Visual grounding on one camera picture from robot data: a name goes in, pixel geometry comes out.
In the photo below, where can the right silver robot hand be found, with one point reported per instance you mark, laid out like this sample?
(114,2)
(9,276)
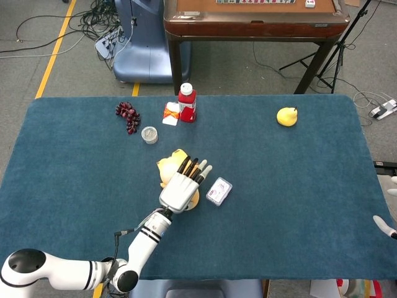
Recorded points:
(383,225)

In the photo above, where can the black metal frame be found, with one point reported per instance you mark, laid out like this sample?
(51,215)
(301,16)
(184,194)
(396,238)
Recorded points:
(386,167)

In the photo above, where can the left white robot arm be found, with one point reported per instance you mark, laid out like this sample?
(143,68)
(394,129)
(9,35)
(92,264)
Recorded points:
(142,245)

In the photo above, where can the grey power strip with plugs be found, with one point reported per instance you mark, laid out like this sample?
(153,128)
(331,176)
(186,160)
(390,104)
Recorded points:
(104,46)

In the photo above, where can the black tripod stand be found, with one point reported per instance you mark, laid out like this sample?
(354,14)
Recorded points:
(341,43)

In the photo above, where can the white power strip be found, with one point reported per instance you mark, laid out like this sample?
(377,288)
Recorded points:
(383,111)

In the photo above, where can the white orange small carton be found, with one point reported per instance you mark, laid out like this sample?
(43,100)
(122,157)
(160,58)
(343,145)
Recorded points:
(171,114)

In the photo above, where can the red bottle white cap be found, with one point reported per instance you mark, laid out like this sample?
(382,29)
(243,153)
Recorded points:
(187,105)

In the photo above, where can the brown mahjong table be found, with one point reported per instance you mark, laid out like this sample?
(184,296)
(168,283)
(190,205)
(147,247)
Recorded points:
(248,28)

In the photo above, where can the yellow pear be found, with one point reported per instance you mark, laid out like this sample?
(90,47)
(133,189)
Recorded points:
(287,117)

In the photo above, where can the single white mahjong tile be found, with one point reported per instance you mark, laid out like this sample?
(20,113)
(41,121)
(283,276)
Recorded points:
(310,3)

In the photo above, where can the white plastic card box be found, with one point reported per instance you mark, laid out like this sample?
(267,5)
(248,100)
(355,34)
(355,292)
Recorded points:
(218,191)

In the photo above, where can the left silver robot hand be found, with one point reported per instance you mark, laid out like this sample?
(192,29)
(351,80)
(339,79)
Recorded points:
(178,192)

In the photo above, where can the blue grey machine base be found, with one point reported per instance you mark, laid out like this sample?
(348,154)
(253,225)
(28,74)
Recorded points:
(145,56)

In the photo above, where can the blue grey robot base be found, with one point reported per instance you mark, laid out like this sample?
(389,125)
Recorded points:
(195,288)

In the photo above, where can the round silver tin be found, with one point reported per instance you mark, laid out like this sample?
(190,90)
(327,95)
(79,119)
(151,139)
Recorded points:
(149,135)

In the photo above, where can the blue table cloth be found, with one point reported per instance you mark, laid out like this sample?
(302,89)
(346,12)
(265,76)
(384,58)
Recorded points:
(263,161)

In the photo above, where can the purple grape bunch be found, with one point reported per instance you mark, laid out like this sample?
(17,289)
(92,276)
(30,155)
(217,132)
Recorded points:
(131,118)

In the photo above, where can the row of mahjong tiles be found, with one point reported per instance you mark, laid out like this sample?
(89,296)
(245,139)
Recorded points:
(254,1)

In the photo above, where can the red white package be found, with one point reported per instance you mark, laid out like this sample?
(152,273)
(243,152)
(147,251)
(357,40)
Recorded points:
(356,287)

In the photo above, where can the yellow plush toy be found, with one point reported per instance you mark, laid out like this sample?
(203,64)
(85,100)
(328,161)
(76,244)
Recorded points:
(169,169)

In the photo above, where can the white paper sheet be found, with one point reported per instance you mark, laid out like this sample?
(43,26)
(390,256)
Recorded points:
(322,290)

